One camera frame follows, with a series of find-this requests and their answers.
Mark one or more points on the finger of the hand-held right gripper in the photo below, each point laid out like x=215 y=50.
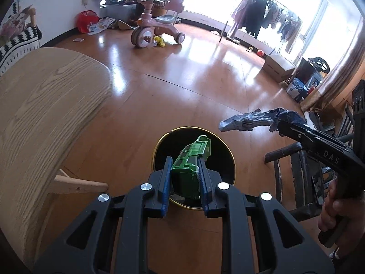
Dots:
x=313 y=142

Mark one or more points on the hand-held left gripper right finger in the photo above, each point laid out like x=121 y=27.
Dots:
x=204 y=182

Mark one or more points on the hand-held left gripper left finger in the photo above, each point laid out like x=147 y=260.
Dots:
x=165 y=188

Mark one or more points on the green crushed box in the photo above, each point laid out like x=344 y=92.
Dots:
x=188 y=162

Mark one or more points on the black gold-rimmed trash can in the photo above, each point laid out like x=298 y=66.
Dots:
x=222 y=159

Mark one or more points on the long grey wrapper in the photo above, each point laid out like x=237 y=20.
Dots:
x=245 y=121

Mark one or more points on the person's right forearm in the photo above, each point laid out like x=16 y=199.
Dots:
x=350 y=262

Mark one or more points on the person's right hand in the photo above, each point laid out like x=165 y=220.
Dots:
x=332 y=205

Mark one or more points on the dark wooden chair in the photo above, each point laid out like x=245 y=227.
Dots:
x=302 y=177

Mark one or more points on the blue patterned box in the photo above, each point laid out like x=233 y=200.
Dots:
x=296 y=90

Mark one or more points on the beige window curtain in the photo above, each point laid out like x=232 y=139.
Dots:
x=342 y=82

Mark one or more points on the black toy ride-on car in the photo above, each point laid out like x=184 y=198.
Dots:
x=308 y=71

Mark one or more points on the beige storage ottoman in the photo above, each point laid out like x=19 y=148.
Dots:
x=278 y=67

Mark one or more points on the wooden table brace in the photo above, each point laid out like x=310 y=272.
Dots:
x=79 y=187

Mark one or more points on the clothes rack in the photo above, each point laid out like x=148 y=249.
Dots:
x=256 y=8

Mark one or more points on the yellow toy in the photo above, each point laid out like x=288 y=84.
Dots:
x=159 y=41

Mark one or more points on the pink tricycle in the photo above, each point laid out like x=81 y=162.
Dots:
x=154 y=25

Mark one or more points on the cardboard piece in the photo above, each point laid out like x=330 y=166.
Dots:
x=124 y=25

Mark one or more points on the small card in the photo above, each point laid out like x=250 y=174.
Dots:
x=79 y=40

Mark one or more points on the pile of papers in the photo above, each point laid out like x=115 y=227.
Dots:
x=101 y=24

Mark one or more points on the grey storage box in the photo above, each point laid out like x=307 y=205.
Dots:
x=119 y=12

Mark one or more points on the red plastic bag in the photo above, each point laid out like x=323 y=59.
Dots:
x=87 y=21

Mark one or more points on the black white striped sofa blanket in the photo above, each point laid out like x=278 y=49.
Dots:
x=17 y=42

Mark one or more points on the pink cartoon cushion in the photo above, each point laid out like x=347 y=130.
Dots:
x=11 y=25

